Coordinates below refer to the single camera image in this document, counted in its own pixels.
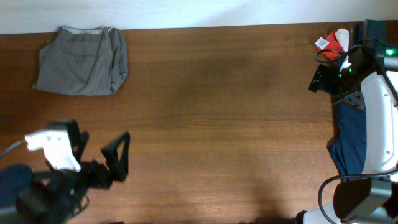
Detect grey shorts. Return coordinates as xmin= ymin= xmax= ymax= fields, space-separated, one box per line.
xmin=32 ymin=26 xmax=129 ymax=96

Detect red garment with tag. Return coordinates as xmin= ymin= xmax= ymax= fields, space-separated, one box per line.
xmin=315 ymin=30 xmax=345 ymax=60

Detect white garment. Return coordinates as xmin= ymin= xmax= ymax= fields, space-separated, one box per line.
xmin=335 ymin=29 xmax=350 ymax=51

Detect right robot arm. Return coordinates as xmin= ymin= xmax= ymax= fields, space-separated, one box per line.
xmin=295 ymin=20 xmax=397 ymax=223

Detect navy blue garment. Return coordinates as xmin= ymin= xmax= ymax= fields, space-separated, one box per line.
xmin=327 ymin=103 xmax=366 ymax=175

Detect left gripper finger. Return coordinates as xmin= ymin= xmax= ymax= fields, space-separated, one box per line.
xmin=101 ymin=131 xmax=131 ymax=182
xmin=74 ymin=131 xmax=90 ymax=162

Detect left black cable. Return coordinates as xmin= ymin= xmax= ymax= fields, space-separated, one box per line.
xmin=0 ymin=139 xmax=27 ymax=159

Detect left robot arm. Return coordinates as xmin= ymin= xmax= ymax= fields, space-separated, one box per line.
xmin=1 ymin=119 xmax=131 ymax=223

